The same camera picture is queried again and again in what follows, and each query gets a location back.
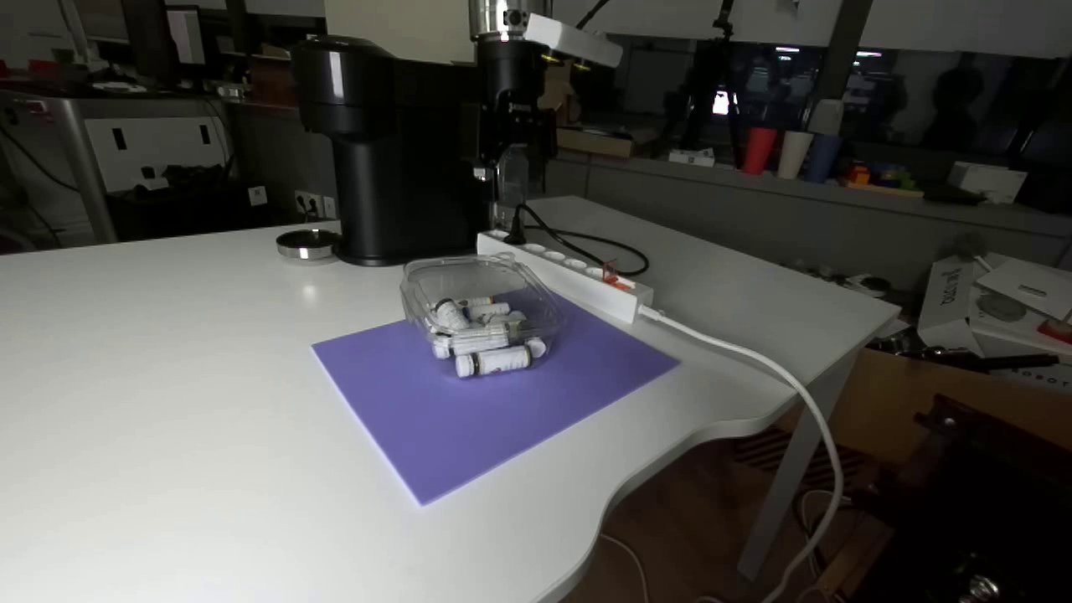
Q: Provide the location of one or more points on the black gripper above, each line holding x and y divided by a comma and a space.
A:
512, 83

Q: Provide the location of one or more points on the clear plastic bowl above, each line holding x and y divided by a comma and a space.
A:
471, 274

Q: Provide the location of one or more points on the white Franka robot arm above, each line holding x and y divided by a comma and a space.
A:
564, 35

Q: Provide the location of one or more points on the clear plastic container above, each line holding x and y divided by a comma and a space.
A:
529, 323

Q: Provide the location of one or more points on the large white open box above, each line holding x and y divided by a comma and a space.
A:
984, 303

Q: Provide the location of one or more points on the brown cardboard box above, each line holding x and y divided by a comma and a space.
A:
564, 96

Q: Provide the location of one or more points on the flat cardboard box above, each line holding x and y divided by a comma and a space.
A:
591, 140

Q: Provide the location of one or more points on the black coffee machine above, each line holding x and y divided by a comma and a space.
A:
407, 155

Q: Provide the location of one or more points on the white power strip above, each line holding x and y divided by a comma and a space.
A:
572, 272

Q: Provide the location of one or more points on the white cylinder black band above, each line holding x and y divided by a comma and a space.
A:
480, 340
441, 346
486, 305
500, 360
450, 316

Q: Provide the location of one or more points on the round silver drip tray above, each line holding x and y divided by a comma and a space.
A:
306, 241

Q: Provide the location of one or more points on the red cup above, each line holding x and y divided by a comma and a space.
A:
757, 148

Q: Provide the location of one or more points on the grey counter shelf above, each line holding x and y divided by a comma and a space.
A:
783, 222

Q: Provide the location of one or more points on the white cup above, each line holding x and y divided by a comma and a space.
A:
794, 155

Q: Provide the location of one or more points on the purple rectangular mat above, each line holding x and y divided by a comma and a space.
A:
448, 418

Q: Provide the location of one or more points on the blue cup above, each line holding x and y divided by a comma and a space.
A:
821, 158

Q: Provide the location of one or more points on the orange small object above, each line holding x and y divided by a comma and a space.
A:
854, 175

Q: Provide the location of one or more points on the white table leg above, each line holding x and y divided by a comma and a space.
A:
794, 464

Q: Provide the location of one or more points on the small white box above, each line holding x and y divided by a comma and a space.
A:
987, 182

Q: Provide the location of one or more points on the white wall socket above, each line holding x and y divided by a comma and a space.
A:
312, 206

